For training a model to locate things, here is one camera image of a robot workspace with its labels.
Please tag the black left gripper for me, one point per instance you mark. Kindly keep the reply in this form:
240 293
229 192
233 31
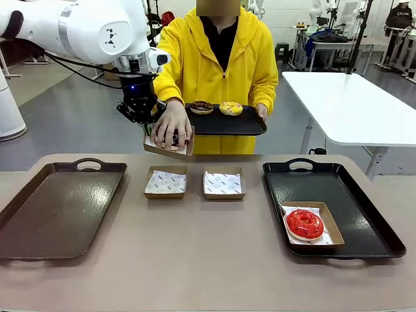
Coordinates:
138 94

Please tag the chocolate donut with white stripes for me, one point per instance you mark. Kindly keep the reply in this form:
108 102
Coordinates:
174 140

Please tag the brown cardboard food box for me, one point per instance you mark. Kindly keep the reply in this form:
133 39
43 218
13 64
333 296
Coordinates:
165 153
165 196
224 197
334 227

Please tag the plain chocolate sprinkled donut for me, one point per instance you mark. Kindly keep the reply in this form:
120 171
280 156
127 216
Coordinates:
201 107

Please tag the small black serving tray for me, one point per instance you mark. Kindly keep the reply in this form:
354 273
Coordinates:
224 125

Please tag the yellow glazed sprinkled donut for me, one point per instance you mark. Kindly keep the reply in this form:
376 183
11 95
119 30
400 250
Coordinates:
231 109

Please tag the red glazed donut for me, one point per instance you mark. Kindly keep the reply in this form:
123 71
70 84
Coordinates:
297 224

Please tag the person's left forearm yellow sleeve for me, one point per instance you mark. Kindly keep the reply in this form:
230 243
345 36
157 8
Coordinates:
265 91

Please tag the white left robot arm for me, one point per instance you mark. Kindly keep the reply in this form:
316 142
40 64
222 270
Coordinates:
81 29

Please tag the person's right forearm yellow sleeve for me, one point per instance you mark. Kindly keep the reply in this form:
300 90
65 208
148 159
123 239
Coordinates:
169 87

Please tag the brown serving tray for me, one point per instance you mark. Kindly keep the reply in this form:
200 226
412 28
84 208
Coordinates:
65 211

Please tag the large black serving tray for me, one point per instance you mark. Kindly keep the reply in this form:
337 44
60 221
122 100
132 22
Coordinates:
357 195

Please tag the person's right hand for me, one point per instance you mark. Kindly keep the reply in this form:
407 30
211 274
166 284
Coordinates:
172 123

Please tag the person's left hand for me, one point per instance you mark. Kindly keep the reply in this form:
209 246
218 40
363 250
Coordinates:
262 112

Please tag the brown cardboard shipping box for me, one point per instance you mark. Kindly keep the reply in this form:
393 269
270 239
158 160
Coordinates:
112 73

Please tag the person in yellow hoodie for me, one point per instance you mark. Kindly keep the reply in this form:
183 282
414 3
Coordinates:
201 65

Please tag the red backpack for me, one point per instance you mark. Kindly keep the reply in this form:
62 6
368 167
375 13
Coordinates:
167 18

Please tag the white cylindrical appliance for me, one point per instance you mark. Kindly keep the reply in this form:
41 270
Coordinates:
9 110

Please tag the black plastic stool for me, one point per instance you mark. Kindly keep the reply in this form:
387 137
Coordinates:
282 52

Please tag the grey desk with dark clothes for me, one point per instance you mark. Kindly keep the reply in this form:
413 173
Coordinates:
334 45

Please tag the large white table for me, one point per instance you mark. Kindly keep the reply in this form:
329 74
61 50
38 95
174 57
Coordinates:
351 104

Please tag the black vertical stand pole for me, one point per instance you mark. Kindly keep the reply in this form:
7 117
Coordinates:
357 42

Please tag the person in black sweatshirt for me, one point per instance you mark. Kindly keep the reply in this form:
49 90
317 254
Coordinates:
401 18

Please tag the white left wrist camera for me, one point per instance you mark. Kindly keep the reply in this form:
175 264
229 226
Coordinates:
161 59

